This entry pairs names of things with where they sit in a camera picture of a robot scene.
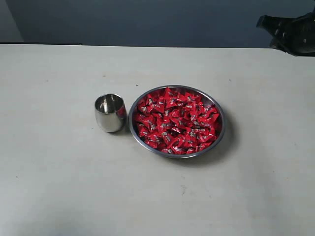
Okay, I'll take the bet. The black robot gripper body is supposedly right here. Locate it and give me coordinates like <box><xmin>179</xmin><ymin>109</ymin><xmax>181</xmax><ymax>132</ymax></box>
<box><xmin>256</xmin><ymin>11</ymin><xmax>315</xmax><ymax>57</ymax></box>

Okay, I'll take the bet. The round steel bowl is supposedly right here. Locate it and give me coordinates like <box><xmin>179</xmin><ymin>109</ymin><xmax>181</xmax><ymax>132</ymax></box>
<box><xmin>128</xmin><ymin>85</ymin><xmax>226</xmax><ymax>159</ymax></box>

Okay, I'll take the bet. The pile of red wrapped candies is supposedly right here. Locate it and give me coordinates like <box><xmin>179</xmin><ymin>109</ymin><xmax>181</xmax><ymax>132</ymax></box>
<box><xmin>133</xmin><ymin>87</ymin><xmax>221</xmax><ymax>155</ymax></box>

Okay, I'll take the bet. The small stainless steel cup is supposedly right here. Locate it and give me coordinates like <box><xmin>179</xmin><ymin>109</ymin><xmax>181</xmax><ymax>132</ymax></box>
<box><xmin>94</xmin><ymin>93</ymin><xmax>127</xmax><ymax>133</ymax></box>

